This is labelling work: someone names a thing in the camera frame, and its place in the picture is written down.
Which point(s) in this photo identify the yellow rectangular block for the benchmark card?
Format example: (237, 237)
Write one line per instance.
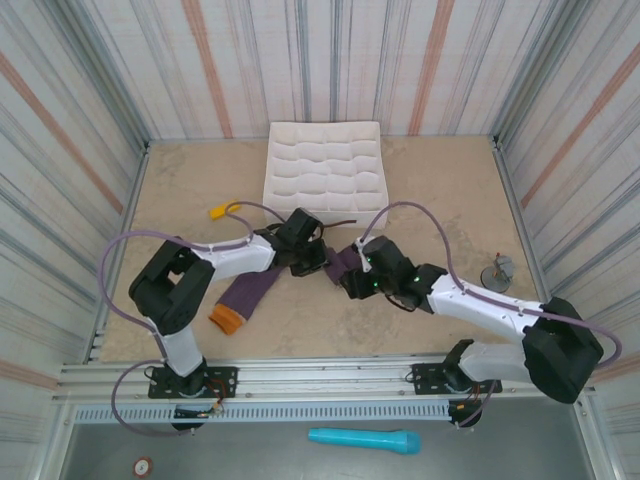
(222, 211)

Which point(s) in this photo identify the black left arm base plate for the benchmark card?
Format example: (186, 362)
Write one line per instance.
(225, 380)

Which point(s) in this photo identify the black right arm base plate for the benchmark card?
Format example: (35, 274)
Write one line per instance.
(425, 377)

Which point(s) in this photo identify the aluminium side rail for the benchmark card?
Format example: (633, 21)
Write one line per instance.
(131, 200)
(510, 167)

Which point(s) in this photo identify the purple sock orange cuff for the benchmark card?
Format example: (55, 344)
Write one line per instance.
(345, 260)
(245, 295)

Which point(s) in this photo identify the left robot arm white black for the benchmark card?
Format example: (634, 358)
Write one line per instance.
(170, 285)

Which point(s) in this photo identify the turquoise toy microphone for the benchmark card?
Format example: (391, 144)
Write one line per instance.
(365, 440)

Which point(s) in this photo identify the white fabric divider box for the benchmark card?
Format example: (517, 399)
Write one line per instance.
(325, 165)

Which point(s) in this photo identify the aluminium mounting rail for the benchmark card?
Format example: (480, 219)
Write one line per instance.
(320, 375)

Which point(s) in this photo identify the round red white sticker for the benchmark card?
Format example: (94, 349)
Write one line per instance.
(142, 466)

